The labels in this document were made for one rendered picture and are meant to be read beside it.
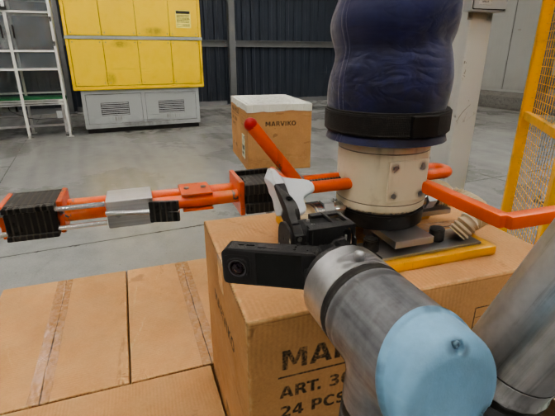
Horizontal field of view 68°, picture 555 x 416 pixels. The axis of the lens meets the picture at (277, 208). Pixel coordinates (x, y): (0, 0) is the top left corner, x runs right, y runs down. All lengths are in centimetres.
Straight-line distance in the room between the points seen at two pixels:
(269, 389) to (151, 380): 51
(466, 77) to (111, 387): 191
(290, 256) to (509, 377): 23
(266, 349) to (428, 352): 37
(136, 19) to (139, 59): 63
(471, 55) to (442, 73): 148
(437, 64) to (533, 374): 47
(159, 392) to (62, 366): 29
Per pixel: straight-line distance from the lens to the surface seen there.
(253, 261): 47
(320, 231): 48
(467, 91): 223
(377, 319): 33
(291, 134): 256
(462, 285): 77
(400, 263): 75
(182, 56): 799
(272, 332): 63
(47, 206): 67
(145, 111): 798
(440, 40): 74
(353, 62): 72
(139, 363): 120
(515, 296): 41
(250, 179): 73
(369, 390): 34
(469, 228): 85
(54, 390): 120
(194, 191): 69
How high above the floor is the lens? 130
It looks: 20 degrees down
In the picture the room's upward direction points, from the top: straight up
